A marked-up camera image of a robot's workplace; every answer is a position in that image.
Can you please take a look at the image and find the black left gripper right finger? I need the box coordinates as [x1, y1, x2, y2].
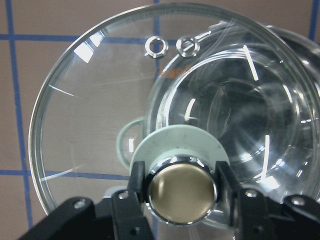
[215, 161, 275, 240]

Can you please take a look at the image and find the glass pot lid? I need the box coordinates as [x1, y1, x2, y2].
[28, 2, 320, 229]

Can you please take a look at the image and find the pale green cooking pot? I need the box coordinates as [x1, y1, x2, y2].
[116, 22, 320, 200]

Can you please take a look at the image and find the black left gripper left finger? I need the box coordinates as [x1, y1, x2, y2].
[111, 161, 154, 240]

